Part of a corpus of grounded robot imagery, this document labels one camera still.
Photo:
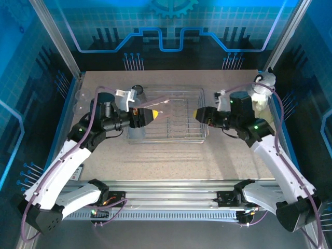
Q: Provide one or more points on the pale green plastic cup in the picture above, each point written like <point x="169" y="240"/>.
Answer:
<point x="270" y="118"/>

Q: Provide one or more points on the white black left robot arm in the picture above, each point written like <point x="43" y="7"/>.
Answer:
<point x="59" y="171"/>

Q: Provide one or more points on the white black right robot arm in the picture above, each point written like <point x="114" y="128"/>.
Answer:
<point x="280" y="166"/>

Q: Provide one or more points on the white plush toy dog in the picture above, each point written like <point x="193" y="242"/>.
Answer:
<point x="262" y="90"/>

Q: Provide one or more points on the grey plastic cup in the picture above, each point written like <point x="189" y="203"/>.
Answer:
<point x="138" y="89"/>

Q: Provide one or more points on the small clear plastic cup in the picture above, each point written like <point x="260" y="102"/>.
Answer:
<point x="83" y="95"/>
<point x="78" y="109"/>

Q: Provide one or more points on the white label card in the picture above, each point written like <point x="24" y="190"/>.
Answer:
<point x="77" y="175"/>

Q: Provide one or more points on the small controller board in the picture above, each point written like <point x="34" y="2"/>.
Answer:
<point x="99" y="213"/>
<point x="245" y="217"/>

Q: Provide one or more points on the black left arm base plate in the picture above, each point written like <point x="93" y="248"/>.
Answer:
<point x="116" y="198"/>

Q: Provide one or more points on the aluminium frame rail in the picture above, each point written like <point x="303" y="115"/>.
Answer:
<point x="168" y="194"/>

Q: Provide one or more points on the aluminium frame post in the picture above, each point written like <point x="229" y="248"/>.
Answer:
<point x="285" y="39"/>
<point x="57" y="39"/>

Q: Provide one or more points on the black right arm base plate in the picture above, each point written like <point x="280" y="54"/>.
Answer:
<point x="224" y="198"/>

